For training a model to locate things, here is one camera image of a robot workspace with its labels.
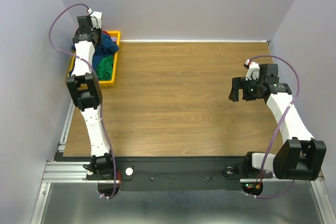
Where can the blue t shirt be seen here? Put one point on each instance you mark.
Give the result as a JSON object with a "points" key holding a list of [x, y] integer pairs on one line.
{"points": [[82, 45]]}

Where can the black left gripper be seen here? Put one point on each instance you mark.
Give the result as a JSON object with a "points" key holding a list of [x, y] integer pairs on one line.
{"points": [[98, 30]]}

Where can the green t shirt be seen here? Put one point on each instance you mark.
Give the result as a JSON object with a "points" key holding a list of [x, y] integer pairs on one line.
{"points": [[104, 68]]}

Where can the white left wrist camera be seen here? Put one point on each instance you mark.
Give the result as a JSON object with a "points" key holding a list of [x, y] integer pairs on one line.
{"points": [[96, 18]]}

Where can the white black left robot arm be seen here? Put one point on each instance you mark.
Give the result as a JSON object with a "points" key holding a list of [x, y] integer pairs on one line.
{"points": [[84, 89]]}

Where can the aluminium frame rail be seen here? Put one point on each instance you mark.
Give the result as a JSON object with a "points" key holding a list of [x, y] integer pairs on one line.
{"points": [[58, 172]]}

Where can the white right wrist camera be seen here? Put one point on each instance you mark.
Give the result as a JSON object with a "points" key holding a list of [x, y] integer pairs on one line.
{"points": [[252, 70]]}

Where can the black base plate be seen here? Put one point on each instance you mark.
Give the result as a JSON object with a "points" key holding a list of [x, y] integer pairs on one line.
{"points": [[172, 174]]}

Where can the yellow plastic bin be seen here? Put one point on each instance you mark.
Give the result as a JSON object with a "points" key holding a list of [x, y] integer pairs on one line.
{"points": [[109, 46]]}

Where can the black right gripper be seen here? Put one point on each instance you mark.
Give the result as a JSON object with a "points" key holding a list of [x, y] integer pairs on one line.
{"points": [[238, 83]]}

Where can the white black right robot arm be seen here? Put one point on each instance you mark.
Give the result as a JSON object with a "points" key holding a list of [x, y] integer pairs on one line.
{"points": [[301, 155]]}

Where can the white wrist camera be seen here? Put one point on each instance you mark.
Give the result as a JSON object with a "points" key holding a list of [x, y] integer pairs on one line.
{"points": [[96, 18], [252, 70]]}

